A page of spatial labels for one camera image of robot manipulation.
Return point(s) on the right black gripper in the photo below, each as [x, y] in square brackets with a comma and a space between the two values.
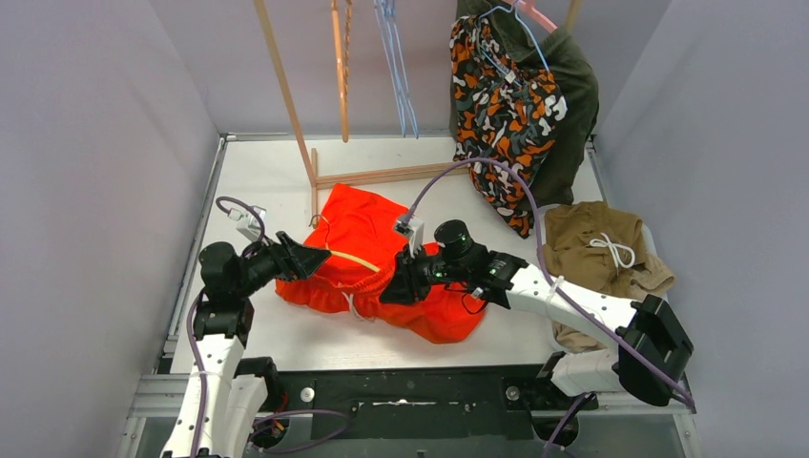
[407, 285]

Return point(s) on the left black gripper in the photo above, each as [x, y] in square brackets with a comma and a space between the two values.
[284, 260]

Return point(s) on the red orange shorts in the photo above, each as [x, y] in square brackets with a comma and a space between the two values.
[361, 225]

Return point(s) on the olive brown shorts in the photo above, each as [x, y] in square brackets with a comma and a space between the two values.
[581, 253]

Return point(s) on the wooden clothes hanger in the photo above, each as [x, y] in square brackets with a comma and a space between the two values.
[341, 14]

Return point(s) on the cream wooden hanger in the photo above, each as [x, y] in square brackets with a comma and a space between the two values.
[316, 221]

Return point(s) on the light blue wire hanger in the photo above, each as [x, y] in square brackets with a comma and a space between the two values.
[385, 26]

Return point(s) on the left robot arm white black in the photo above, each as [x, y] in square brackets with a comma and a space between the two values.
[225, 391]

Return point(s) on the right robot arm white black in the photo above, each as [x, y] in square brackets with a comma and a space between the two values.
[645, 347]

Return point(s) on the dark green patterned shorts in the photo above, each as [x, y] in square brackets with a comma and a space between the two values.
[523, 131]

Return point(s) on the pink plastic hanger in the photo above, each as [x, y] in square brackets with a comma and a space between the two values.
[528, 10]

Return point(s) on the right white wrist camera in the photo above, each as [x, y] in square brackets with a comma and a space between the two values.
[413, 230]

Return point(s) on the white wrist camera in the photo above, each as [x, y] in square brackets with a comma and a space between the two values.
[413, 230]
[248, 224]

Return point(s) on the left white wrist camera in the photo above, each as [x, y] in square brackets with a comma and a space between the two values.
[248, 224]

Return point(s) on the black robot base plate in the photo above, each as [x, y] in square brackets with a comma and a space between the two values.
[485, 411]

